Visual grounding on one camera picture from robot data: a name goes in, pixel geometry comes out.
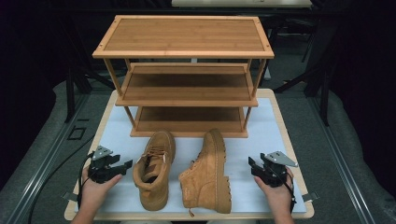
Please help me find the person's left hand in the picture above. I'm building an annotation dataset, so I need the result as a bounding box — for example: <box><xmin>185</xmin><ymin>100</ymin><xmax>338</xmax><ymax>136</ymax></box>
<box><xmin>80</xmin><ymin>169</ymin><xmax>123</xmax><ymax>209</ymax></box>

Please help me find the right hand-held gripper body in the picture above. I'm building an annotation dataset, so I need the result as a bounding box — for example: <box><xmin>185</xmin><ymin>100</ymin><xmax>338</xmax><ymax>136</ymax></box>
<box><xmin>260</xmin><ymin>150</ymin><xmax>299</xmax><ymax>189</ymax></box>

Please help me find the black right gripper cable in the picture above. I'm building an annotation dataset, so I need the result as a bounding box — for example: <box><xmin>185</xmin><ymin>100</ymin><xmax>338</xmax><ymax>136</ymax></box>
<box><xmin>270</xmin><ymin>166</ymin><xmax>297</xmax><ymax>215</ymax></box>

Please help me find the grey metal table bracket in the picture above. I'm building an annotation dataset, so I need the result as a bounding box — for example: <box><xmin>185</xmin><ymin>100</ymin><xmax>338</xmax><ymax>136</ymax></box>
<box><xmin>301</xmin><ymin>191</ymin><xmax>320</xmax><ymax>203</ymax></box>
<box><xmin>61</xmin><ymin>191</ymin><xmax>78</xmax><ymax>203</ymax></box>

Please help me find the black floor cable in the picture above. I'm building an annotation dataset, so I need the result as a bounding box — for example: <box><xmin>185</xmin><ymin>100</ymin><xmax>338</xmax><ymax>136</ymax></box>
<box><xmin>27</xmin><ymin>134</ymin><xmax>96</xmax><ymax>224</ymax></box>

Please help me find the black metal stand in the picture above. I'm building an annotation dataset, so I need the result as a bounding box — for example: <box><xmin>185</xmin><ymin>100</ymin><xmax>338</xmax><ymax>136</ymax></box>
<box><xmin>60</xmin><ymin>15</ymin><xmax>117</xmax><ymax>124</ymax></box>
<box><xmin>273</xmin><ymin>27</ymin><xmax>332</xmax><ymax>127</ymax></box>

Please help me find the tan suede boot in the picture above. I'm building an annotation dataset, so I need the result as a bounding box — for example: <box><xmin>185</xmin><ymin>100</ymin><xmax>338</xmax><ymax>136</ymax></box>
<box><xmin>177</xmin><ymin>128</ymin><xmax>233</xmax><ymax>218</ymax></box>
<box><xmin>132</xmin><ymin>130</ymin><xmax>177</xmax><ymax>212</ymax></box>

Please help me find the person's right hand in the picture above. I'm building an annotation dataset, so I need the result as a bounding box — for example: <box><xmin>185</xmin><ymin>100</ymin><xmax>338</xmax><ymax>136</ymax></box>
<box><xmin>253</xmin><ymin>166</ymin><xmax>295</xmax><ymax>213</ymax></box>

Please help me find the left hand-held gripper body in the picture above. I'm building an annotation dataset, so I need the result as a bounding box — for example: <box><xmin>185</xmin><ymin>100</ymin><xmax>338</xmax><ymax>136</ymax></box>
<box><xmin>88</xmin><ymin>145</ymin><xmax>128</xmax><ymax>185</ymax></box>

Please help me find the white table mat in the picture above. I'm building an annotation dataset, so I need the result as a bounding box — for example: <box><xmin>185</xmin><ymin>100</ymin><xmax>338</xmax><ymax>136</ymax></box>
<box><xmin>74</xmin><ymin>97</ymin><xmax>307</xmax><ymax>215</ymax></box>

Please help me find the wooden three-tier shoe rack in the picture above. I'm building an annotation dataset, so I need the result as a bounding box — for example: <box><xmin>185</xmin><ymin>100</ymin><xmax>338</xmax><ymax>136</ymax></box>
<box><xmin>92</xmin><ymin>14</ymin><xmax>276</xmax><ymax>139</ymax></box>

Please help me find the grey metal floor rail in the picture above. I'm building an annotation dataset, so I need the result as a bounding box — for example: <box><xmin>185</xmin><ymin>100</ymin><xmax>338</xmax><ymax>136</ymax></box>
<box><xmin>6</xmin><ymin>92</ymin><xmax>92</xmax><ymax>224</ymax></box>
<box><xmin>306</xmin><ymin>96</ymin><xmax>378</xmax><ymax>224</ymax></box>

